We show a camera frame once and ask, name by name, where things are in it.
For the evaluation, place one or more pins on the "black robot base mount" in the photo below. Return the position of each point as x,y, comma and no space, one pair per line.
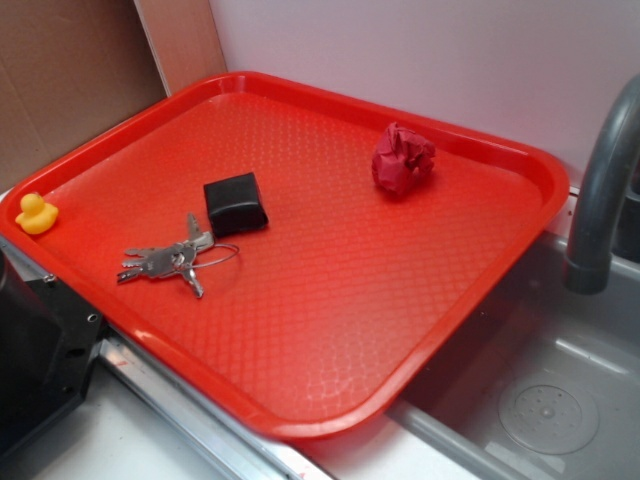
49,340

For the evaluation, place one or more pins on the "grey plastic sink basin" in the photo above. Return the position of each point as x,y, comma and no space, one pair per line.
538,382

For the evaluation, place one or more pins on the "silver keys on ring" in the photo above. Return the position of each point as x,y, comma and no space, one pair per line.
177,259

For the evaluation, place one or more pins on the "crumpled red paper ball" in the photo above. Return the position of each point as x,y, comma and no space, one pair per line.
402,159

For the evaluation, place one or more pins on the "yellow rubber duck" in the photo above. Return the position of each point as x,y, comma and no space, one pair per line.
36,216

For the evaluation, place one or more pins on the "red plastic serving tray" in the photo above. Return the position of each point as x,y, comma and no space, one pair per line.
329,311

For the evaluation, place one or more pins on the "brown cardboard panel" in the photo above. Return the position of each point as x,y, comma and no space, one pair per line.
71,70

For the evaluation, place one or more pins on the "silver metal rail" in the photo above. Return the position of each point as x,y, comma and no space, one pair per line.
138,421

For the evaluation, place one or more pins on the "small black box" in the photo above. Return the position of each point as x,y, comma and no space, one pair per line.
234,205

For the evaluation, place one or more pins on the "grey toy sink faucet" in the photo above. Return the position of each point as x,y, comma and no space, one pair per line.
606,219

